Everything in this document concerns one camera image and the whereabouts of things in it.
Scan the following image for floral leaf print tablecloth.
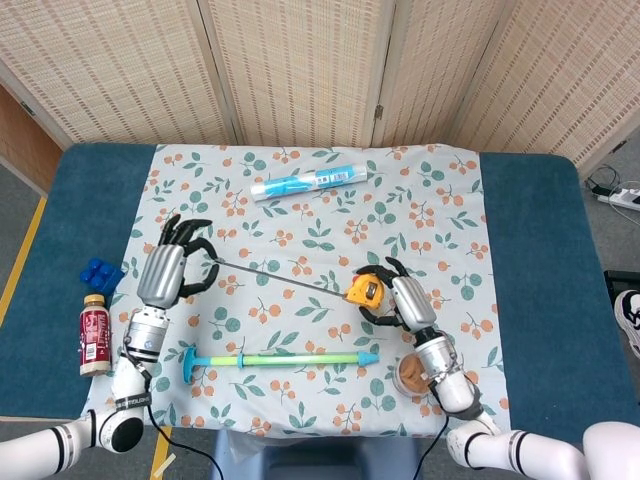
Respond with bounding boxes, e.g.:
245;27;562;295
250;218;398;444
79;143;512;439

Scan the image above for black floor stand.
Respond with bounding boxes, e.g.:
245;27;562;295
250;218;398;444
603;269;640;301

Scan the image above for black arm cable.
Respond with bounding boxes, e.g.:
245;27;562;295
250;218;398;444
144;404;221;480
414;419;451;480

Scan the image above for brown wooden panel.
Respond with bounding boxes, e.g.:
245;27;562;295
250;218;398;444
0;84;64;194

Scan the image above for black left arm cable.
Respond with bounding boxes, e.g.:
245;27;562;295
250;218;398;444
144;404;221;480

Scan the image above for woven bamboo folding screen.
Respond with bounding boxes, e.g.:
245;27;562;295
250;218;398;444
0;0;640;169

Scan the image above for clear tube with blue print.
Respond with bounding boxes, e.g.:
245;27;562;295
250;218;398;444
249;160;369;204

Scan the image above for black and white shoe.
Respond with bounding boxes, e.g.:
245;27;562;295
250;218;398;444
613;289;640;359

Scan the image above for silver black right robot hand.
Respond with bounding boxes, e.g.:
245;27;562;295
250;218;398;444
352;256;437;334

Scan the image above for teal fabric table cover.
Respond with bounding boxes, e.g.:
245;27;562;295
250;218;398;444
0;142;640;446

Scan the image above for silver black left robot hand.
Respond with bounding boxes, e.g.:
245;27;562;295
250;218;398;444
136;214;221;309

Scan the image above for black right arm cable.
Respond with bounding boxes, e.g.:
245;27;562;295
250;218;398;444
414;419;451;480

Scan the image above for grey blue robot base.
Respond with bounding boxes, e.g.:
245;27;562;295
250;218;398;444
212;429;421;480

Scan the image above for brown drink bottle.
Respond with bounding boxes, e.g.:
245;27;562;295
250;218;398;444
78;293;112;378

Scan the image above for white power strip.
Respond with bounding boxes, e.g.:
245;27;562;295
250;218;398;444
597;187;640;211

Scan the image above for green and blue water pump toy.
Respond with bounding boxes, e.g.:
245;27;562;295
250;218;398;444
180;347;380;385

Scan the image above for blue toy building block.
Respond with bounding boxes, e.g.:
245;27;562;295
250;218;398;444
79;257;125;294

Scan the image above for yellow tape measure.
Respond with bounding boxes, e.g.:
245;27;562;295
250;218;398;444
202;252;386;307

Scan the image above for thin floor cables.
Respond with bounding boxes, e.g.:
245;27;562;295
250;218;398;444
584;164;632;197

